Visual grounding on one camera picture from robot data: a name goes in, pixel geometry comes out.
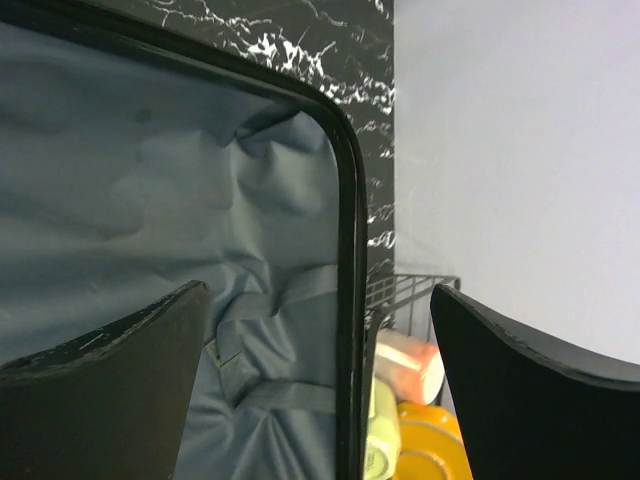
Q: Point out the pink plastic cup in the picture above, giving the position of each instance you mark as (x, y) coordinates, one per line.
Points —
(413, 368)

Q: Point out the black wire dish rack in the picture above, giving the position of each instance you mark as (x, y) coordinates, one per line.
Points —
(401, 302)

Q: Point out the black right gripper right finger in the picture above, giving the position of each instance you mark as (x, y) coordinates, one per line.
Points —
(533, 406)

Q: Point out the black white space suitcase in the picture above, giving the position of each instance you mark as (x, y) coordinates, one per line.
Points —
(135, 160)

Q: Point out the green ceramic mug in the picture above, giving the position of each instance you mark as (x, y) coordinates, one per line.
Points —
(383, 442)

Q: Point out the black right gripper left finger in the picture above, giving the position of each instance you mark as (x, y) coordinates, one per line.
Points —
(109, 404)

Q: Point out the yellow round plate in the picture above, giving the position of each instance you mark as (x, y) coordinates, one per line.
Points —
(432, 447)

